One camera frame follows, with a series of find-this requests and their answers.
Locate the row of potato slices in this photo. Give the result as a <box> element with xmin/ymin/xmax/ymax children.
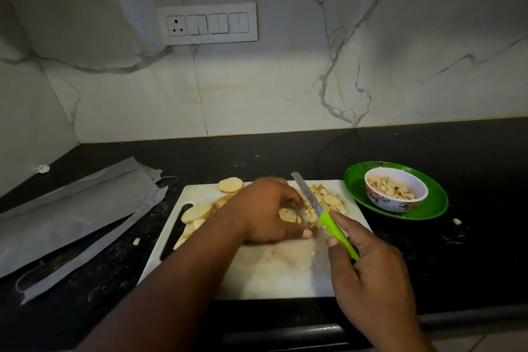
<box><xmin>173</xmin><ymin>177</ymin><xmax>244</xmax><ymax>251</ymax></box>

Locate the person's left forearm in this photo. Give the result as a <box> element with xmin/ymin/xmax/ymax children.
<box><xmin>76</xmin><ymin>203</ymin><xmax>248</xmax><ymax>352</ymax></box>

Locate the chopped potato in bowl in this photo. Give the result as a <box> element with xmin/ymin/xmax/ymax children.
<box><xmin>368</xmin><ymin>175</ymin><xmax>417</xmax><ymax>201</ymax></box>

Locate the black drawer handle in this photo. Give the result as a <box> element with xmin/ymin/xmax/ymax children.
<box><xmin>222</xmin><ymin>324</ymin><xmax>346</xmax><ymax>351</ymax></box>

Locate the person's right hand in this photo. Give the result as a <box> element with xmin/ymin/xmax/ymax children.
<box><xmin>326</xmin><ymin>210</ymin><xmax>418</xmax><ymax>337</ymax></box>

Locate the white floral bowl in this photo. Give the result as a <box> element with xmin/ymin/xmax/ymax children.
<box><xmin>364</xmin><ymin>167</ymin><xmax>429</xmax><ymax>214</ymax></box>

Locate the person's left hand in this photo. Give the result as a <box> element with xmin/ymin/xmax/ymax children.
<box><xmin>225</xmin><ymin>176</ymin><xmax>316</xmax><ymax>245</ymax></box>

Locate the green plate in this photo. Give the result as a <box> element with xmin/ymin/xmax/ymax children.
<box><xmin>343</xmin><ymin>161</ymin><xmax>449</xmax><ymax>221</ymax></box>

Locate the green handled knife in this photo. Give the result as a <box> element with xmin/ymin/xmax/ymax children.
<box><xmin>291</xmin><ymin>172</ymin><xmax>361</xmax><ymax>262</ymax></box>

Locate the grey plastic bag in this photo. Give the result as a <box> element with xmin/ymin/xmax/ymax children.
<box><xmin>18</xmin><ymin>165</ymin><xmax>169</xmax><ymax>305</ymax></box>
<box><xmin>0</xmin><ymin>156</ymin><xmax>160</xmax><ymax>279</ymax></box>

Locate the pile of chopped potato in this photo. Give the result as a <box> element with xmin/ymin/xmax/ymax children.
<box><xmin>303</xmin><ymin>184</ymin><xmax>348</xmax><ymax>227</ymax></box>

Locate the person's right forearm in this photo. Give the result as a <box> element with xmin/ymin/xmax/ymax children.
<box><xmin>373</xmin><ymin>321</ymin><xmax>436</xmax><ymax>352</ymax></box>

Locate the white cutting board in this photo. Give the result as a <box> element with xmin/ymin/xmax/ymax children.
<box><xmin>138</xmin><ymin>180</ymin><xmax>374</xmax><ymax>301</ymax></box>

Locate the white switch panel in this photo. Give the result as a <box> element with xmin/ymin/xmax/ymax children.
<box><xmin>157</xmin><ymin>2</ymin><xmax>259</xmax><ymax>46</ymax></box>

